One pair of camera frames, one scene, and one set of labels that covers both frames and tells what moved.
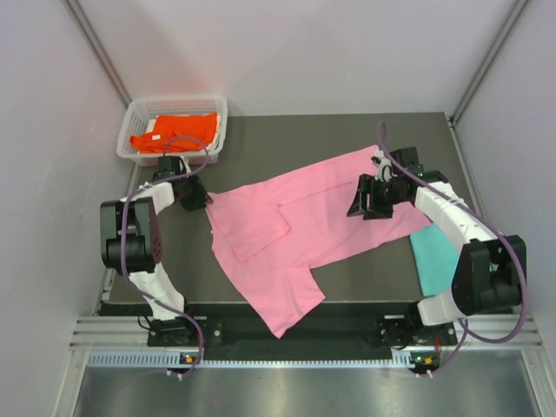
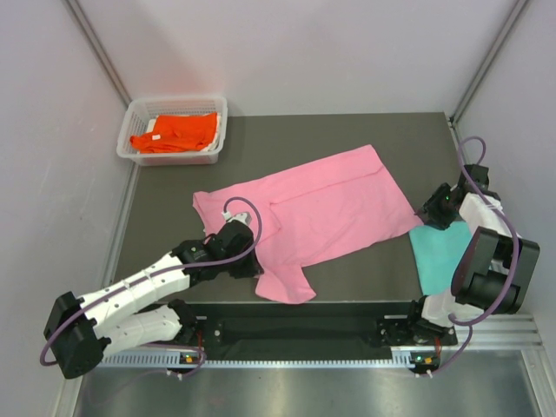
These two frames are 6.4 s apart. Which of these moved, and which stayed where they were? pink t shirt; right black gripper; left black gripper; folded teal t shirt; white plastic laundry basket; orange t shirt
Moved: pink t shirt; left black gripper; right black gripper
Stayed: orange t shirt; white plastic laundry basket; folded teal t shirt
